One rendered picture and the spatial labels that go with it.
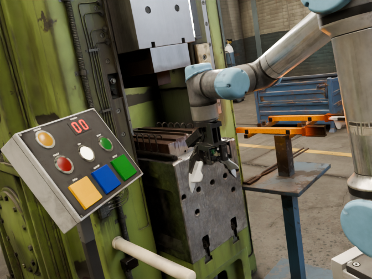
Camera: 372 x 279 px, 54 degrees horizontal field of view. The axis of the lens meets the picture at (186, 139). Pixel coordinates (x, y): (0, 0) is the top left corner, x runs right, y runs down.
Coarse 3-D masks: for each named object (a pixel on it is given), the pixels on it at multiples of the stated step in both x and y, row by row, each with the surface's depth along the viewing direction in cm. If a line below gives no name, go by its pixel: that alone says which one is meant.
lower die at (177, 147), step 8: (152, 128) 178; (160, 128) 175; (168, 128) 176; (176, 128) 172; (184, 128) 169; (192, 128) 166; (144, 136) 168; (152, 136) 165; (168, 136) 159; (176, 136) 157; (184, 136) 155; (136, 144) 166; (152, 144) 157; (160, 144) 153; (168, 144) 150; (176, 144) 152; (184, 144) 156; (160, 152) 155; (168, 152) 150; (176, 152) 153; (184, 152) 156
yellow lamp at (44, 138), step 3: (42, 132) 100; (39, 135) 98; (42, 135) 99; (45, 135) 100; (48, 135) 101; (39, 138) 98; (42, 138) 98; (45, 138) 99; (48, 138) 100; (51, 138) 101; (39, 141) 97; (42, 141) 98; (45, 141) 98; (48, 141) 99; (51, 141) 100; (45, 144) 98; (48, 144) 99; (51, 144) 100
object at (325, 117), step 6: (330, 114) 173; (336, 114) 171; (342, 114) 169; (276, 120) 191; (282, 120) 189; (288, 120) 187; (294, 120) 185; (300, 120) 183; (306, 120) 181; (312, 120) 179; (318, 120) 177; (324, 120) 175; (330, 120) 173
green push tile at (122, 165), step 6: (120, 156) 118; (114, 162) 114; (120, 162) 116; (126, 162) 118; (120, 168) 114; (126, 168) 117; (132, 168) 119; (120, 174) 113; (126, 174) 115; (132, 174) 117
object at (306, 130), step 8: (240, 128) 178; (248, 128) 175; (256, 128) 172; (264, 128) 170; (272, 128) 167; (280, 128) 165; (288, 128) 162; (296, 128) 160; (304, 128) 156; (312, 128) 155; (320, 128) 153; (312, 136) 155; (320, 136) 153
